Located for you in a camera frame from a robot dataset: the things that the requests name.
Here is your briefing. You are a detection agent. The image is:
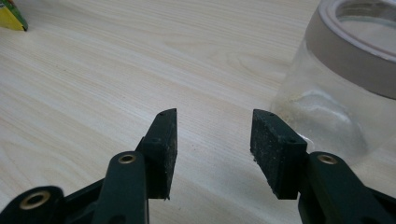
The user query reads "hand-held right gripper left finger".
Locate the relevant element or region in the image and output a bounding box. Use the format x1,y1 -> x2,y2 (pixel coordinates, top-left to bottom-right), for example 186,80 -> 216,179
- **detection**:
92,107 -> 178,224

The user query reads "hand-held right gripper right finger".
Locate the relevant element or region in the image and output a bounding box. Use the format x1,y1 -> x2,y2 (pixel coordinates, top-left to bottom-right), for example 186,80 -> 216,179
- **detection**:
250,108 -> 396,224

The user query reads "yellow green spouted pouch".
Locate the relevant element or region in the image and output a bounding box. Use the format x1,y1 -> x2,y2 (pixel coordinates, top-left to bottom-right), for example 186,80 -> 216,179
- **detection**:
0,0 -> 29,32

